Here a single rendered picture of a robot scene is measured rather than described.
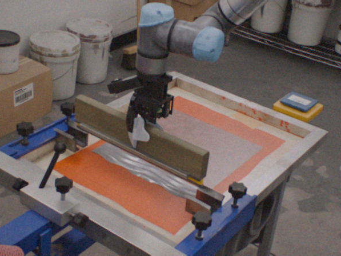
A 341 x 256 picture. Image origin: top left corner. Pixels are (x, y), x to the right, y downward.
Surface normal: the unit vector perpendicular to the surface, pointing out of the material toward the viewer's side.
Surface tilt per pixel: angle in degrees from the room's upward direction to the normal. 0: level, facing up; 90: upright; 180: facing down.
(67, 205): 0
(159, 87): 90
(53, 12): 90
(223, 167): 0
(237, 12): 103
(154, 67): 90
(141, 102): 90
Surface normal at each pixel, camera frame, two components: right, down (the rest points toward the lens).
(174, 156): -0.58, 0.35
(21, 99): 0.83, 0.34
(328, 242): 0.11, -0.87
